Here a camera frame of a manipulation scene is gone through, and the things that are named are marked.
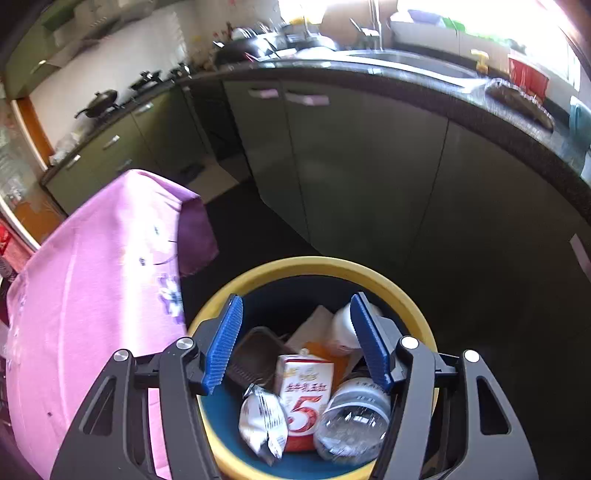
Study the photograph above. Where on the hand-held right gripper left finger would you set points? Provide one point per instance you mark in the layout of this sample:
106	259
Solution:
224	341

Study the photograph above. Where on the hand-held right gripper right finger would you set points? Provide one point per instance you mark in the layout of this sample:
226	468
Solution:
369	341

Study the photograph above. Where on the white plastic cup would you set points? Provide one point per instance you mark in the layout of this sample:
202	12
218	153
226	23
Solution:
341	327

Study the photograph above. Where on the brown plastic tray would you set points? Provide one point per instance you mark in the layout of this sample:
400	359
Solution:
254	350

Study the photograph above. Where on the orange wrapper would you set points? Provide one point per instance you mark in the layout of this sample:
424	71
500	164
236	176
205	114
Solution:
339	367

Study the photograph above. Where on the brown paper sheet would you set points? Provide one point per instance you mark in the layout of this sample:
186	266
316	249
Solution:
314	323

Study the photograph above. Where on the clear plastic bottle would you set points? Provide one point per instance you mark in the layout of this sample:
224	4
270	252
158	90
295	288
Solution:
351	420

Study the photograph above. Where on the white milk carton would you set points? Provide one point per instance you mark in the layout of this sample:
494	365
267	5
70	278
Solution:
304	392

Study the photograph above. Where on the silver printed snack packet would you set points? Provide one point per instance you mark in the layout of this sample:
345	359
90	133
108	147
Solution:
263	424

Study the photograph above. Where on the yellow-rimmed blue trash bin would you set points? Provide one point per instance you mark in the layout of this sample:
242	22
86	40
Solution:
295	268

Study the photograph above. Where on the pink floral tablecloth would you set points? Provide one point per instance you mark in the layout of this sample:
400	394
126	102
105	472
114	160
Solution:
92	300

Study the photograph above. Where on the olive stove-side kitchen cabinet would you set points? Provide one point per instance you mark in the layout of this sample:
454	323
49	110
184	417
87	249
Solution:
115	152

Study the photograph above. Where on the red bag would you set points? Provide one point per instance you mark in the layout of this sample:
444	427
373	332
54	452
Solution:
11	247

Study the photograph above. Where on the dark kitchen countertop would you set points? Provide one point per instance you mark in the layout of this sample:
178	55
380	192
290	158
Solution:
415	87

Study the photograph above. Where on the black wok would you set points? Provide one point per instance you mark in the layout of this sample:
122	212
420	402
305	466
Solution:
99	102

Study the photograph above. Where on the gas stove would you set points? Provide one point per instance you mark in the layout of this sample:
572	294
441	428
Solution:
157	76

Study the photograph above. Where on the steel sink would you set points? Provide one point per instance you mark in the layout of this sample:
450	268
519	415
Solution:
415	62

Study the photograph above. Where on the dark oval tray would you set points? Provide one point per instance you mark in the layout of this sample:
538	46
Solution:
519	101

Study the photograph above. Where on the black cooking pot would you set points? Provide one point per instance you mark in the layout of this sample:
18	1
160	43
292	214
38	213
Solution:
244	50

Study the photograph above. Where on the yellow small bottle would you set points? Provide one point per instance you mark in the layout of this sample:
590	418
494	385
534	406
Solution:
480	61

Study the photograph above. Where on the red container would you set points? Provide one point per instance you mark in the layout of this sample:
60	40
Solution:
528	74

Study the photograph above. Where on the steel faucet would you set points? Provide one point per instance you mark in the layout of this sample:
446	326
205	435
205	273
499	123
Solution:
376	25

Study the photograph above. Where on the wooden door frame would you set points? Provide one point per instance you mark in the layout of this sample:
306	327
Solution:
34	134

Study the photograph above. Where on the olive wall cabinet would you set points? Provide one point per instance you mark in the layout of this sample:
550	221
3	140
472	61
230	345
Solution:
46	41

